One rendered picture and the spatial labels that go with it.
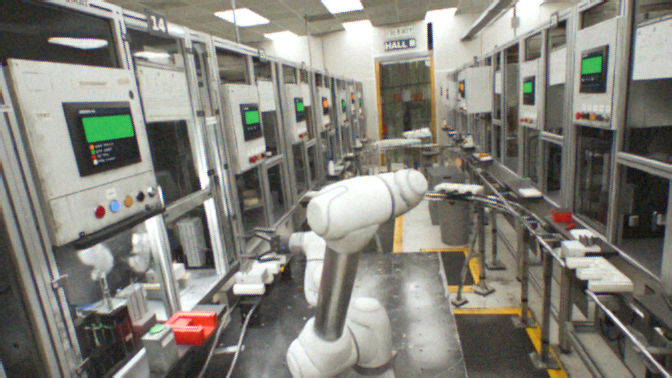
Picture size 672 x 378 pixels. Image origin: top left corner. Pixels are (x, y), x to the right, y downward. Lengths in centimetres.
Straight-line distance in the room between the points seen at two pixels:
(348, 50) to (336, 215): 901
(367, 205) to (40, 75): 87
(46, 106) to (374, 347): 120
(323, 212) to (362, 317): 59
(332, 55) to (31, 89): 895
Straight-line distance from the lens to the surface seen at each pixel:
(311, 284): 145
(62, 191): 123
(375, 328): 142
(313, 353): 132
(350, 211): 91
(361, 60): 977
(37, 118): 120
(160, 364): 139
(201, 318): 154
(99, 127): 131
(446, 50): 977
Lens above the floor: 166
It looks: 13 degrees down
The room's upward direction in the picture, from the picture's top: 6 degrees counter-clockwise
